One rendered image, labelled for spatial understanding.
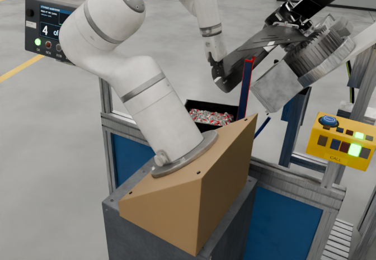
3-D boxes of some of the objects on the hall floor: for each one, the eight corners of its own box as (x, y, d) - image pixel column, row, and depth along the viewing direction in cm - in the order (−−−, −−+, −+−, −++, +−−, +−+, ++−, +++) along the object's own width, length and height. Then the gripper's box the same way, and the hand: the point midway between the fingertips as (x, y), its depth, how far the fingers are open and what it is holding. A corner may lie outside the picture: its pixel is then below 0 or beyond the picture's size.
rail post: (126, 251, 184) (116, 127, 142) (122, 257, 181) (109, 131, 139) (120, 247, 186) (108, 124, 144) (116, 254, 183) (102, 128, 141)
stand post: (315, 246, 191) (388, 43, 130) (311, 259, 185) (387, 51, 123) (306, 243, 193) (375, 41, 131) (303, 256, 186) (373, 48, 124)
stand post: (273, 230, 200) (310, 86, 151) (269, 241, 193) (305, 95, 144) (266, 227, 202) (299, 84, 153) (261, 238, 195) (294, 92, 146)
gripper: (210, 26, 140) (219, 69, 147) (193, 37, 129) (203, 84, 136) (228, 23, 136) (236, 69, 143) (211, 34, 125) (221, 83, 132)
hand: (219, 71), depth 139 cm, fingers closed
